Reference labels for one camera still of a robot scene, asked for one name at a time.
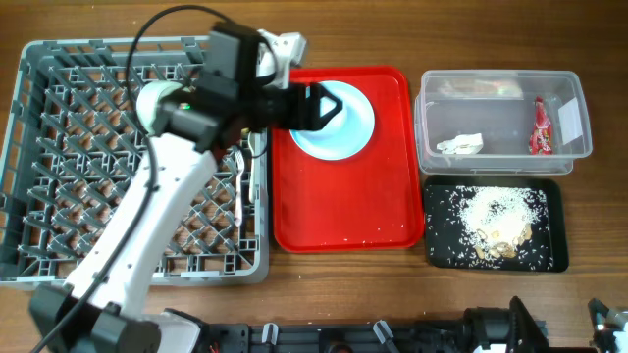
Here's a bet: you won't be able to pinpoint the white plastic fork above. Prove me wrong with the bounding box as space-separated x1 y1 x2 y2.
235 149 245 227

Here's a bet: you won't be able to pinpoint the white plastic spoon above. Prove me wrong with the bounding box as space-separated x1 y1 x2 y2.
247 132 258 205

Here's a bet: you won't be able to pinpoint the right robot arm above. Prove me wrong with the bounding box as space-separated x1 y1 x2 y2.
455 296 627 353

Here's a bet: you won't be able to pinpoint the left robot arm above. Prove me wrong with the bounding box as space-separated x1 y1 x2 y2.
29 20 332 352

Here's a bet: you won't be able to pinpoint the light blue plate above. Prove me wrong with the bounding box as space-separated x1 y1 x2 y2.
290 80 375 161

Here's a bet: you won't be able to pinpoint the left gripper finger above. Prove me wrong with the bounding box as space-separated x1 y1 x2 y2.
303 108 341 131
306 82 343 113

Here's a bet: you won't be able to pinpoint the red plastic tray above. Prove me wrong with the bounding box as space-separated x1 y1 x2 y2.
269 66 424 253

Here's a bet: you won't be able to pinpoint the black waste tray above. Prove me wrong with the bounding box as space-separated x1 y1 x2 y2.
424 176 569 273

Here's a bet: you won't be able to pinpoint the rice food scraps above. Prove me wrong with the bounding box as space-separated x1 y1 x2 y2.
425 185 553 272

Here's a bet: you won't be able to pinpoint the red snack wrapper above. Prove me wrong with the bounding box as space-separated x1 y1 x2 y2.
529 96 553 155

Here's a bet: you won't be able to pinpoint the grey plastic dishwasher rack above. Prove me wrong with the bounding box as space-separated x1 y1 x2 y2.
1 36 269 290

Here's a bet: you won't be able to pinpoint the white tissue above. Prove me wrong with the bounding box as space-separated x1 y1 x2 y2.
437 133 484 155

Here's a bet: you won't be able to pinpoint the clear plastic bin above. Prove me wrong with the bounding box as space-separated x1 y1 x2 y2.
414 70 593 175

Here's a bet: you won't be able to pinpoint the green saucer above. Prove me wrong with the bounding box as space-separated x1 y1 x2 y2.
135 80 183 135

